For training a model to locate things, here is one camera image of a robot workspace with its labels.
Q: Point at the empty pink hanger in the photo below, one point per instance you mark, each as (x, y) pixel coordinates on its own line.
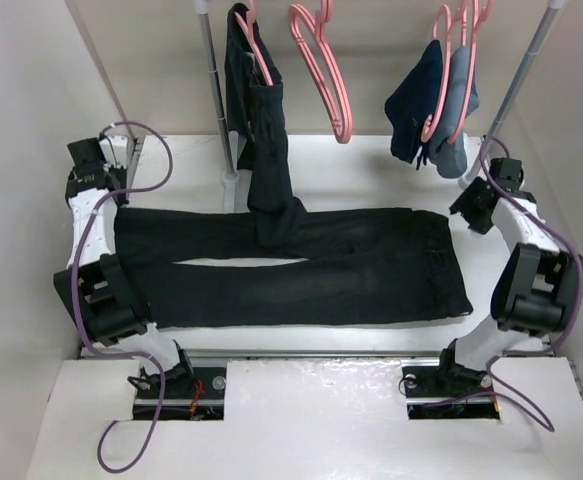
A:
(308, 31)

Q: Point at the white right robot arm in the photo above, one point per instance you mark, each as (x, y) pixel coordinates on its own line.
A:
(540, 285)

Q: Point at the black trousers on hanger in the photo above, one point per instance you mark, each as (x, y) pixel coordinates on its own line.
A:
(255, 111)

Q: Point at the pink hanger holding blue jeans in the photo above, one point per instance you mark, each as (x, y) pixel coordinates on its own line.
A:
(471, 17)

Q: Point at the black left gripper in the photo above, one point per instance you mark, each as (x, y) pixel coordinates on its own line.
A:
(121, 172)

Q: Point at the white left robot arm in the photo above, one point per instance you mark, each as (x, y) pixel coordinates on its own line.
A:
(97, 289)

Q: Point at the black trousers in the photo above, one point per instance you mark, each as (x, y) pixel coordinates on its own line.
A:
(255, 111)
(349, 267)

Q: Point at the navy blue trousers on hanger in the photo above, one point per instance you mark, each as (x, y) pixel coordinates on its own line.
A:
(411, 102)

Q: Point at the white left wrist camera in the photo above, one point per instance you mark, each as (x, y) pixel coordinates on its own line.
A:
(117, 150)

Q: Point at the pink hanger holding navy trousers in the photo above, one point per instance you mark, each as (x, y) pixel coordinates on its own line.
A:
(441, 32)

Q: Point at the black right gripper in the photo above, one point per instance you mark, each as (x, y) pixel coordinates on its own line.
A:
(463, 204)

